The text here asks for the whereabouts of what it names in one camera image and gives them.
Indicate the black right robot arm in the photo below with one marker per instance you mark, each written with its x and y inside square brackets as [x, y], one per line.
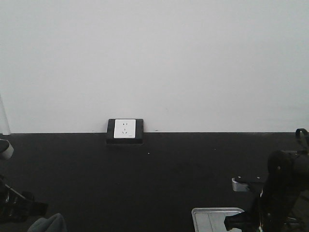
[300, 208]

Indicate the black socket housing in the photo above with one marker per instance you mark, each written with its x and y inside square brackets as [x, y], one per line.
[129, 141]

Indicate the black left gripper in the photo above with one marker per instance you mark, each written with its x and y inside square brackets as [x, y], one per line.
[17, 207]

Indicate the gray cloth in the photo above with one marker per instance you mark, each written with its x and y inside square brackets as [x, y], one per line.
[55, 223]

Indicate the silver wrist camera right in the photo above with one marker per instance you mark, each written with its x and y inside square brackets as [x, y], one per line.
[242, 184]

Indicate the white wall socket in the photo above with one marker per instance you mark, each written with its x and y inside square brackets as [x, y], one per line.
[124, 128]

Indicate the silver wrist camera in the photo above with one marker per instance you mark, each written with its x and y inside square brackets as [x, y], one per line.
[6, 149]
[242, 184]

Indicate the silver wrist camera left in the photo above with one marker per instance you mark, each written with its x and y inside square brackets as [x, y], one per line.
[6, 149]

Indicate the metal tray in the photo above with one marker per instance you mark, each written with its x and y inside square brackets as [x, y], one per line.
[211, 219]

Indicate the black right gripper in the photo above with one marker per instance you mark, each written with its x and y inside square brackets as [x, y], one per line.
[272, 208]

